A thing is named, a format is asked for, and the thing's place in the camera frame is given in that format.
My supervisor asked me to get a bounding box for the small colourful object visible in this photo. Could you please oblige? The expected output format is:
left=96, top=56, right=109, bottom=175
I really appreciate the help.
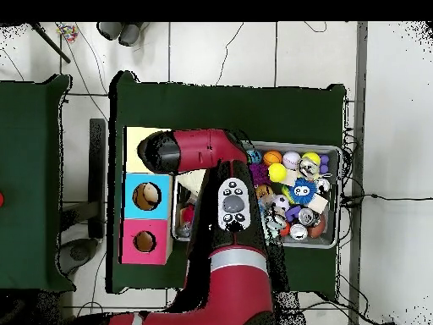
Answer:
left=55, top=23, right=79, bottom=43

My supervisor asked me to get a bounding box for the small soccer ball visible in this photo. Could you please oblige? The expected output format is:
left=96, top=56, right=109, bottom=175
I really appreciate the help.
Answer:
left=271, top=195, right=291, bottom=212

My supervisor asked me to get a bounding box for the cream muslin cloth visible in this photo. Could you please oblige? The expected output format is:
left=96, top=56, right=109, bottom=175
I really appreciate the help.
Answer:
left=177, top=168, right=207, bottom=197

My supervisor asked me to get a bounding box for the black rod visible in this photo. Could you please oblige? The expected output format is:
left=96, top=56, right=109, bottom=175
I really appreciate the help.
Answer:
left=26, top=22, right=72, bottom=64

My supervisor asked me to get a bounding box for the side table with green cloth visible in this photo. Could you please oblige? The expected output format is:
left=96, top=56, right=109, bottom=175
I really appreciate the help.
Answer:
left=0, top=74, right=72, bottom=294

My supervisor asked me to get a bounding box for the blue fuzzy monster toy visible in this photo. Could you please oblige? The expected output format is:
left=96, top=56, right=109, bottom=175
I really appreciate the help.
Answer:
left=289, top=178, right=318, bottom=207

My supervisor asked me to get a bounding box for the black soda can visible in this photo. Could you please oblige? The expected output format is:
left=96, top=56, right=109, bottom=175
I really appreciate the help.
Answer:
left=298, top=206, right=321, bottom=228

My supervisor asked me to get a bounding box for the shallow clear mesh bin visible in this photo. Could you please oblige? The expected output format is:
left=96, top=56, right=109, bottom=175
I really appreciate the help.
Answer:
left=172, top=140, right=343, bottom=250

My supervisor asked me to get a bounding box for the yellow tennis ball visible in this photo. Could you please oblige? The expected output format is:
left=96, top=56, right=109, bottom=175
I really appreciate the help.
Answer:
left=267, top=162, right=288, bottom=184

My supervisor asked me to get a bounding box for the purple spiky ball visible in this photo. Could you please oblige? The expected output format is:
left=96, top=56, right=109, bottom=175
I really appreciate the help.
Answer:
left=249, top=163, right=270, bottom=187

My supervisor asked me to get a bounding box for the black power adapter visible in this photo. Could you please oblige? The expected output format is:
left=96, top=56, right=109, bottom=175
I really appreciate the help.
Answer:
left=341, top=194, right=365, bottom=207

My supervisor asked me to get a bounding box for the smooth yellow ball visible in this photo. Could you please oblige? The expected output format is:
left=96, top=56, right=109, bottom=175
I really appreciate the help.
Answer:
left=301, top=151, right=321, bottom=167

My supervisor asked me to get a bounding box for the wooden box with three holes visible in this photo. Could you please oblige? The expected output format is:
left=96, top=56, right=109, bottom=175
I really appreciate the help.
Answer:
left=120, top=126, right=178, bottom=265

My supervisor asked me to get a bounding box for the orange basketball toy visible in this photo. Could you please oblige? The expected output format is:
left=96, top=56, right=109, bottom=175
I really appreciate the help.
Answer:
left=262, top=150, right=282, bottom=167

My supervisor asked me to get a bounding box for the white baseball toy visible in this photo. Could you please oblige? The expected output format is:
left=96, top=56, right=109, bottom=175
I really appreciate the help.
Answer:
left=282, top=151, right=302, bottom=170

